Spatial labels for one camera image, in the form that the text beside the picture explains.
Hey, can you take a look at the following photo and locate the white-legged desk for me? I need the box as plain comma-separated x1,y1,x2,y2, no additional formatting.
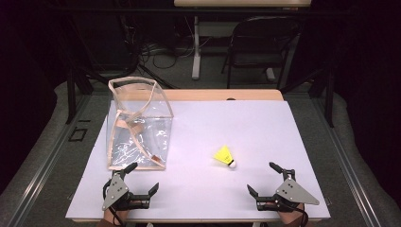
173,0,313,81

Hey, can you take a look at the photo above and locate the black floor socket frame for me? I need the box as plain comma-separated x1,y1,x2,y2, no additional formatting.
67,127,89,143

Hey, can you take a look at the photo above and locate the bundle of floor cables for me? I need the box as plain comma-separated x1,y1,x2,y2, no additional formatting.
137,37,197,70

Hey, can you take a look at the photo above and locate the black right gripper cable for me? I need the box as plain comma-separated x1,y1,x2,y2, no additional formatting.
282,201,309,227

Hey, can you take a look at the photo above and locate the metal floor rail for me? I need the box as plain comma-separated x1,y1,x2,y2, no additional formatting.
310,94,384,227
9,94,94,227

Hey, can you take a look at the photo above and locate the black folding chair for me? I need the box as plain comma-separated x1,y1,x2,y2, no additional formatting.
221,15,301,91

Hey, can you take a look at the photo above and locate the wooden table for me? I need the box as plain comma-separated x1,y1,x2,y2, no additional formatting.
161,88,285,102

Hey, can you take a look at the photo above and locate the clear bag with beige trim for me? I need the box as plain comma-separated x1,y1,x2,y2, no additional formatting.
106,76,175,172

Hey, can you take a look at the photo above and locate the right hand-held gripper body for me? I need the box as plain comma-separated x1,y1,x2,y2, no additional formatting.
256,168,321,212

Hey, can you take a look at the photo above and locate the yellow shuttlecock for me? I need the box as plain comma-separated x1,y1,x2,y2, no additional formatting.
213,144,237,169

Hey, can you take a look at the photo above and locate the person's left hand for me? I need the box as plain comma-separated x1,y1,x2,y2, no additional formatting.
104,207,130,226

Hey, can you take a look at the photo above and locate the black metal stand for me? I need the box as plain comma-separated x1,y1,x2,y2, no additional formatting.
64,61,96,125
279,67,336,129

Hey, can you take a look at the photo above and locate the person's right hand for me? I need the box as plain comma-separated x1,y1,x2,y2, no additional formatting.
276,203,306,226

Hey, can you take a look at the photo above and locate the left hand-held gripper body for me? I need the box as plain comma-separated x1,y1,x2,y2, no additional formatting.
101,171,151,212

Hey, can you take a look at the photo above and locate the white table cover board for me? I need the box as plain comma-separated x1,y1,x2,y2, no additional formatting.
64,99,332,223

